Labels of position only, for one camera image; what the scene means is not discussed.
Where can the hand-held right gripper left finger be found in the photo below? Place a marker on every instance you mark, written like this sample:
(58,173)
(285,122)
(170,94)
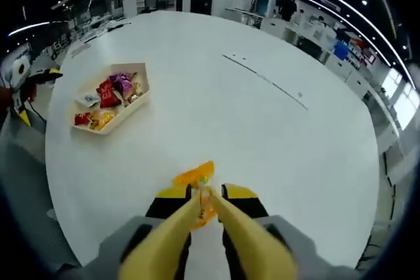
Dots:
(164,204)

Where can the red white wall sign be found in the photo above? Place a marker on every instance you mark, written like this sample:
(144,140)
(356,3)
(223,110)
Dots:
(361,50)

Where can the blue storage box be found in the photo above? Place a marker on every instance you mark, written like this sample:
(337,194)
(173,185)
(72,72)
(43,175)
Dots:
(341,51)

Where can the yellow food packet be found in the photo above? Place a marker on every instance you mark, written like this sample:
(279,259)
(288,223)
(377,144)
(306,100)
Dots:
(105,117)

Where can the white counter cabinets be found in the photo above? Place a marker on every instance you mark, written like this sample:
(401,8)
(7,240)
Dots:
(357,76)

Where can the light blue display stand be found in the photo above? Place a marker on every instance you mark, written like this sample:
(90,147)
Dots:
(264,4)

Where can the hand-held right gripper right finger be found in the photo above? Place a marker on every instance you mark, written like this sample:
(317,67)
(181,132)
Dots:
(249,206)

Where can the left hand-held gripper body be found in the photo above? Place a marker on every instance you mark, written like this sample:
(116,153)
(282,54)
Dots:
(16,73)

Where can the silver food packet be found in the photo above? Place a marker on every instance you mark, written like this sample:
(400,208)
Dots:
(88,99)

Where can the purple food packet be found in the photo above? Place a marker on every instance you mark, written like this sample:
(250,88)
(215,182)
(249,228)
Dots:
(114,77)
(124,84)

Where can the red orange food packet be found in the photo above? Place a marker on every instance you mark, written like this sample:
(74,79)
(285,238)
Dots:
(80,118)

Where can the small brown food packet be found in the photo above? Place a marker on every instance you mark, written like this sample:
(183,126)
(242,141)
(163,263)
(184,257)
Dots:
(134,96)

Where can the beige hexagonal container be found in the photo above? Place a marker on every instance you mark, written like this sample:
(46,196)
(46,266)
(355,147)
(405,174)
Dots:
(131,112)

